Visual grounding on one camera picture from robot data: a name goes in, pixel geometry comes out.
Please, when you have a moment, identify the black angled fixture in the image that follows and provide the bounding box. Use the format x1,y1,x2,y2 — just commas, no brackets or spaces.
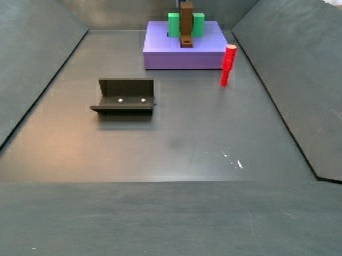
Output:
89,78,155,113

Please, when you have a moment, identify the green U-shaped block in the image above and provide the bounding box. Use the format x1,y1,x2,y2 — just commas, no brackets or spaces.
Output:
167,13,205,37

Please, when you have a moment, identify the purple base block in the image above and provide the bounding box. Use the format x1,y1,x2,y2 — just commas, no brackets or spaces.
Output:
143,21,227,70

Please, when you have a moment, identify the brown L-shaped block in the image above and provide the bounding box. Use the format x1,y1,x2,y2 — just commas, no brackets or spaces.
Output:
179,1,193,48

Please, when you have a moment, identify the red hexagonal peg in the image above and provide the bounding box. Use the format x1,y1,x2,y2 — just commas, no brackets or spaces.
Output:
220,44,237,87

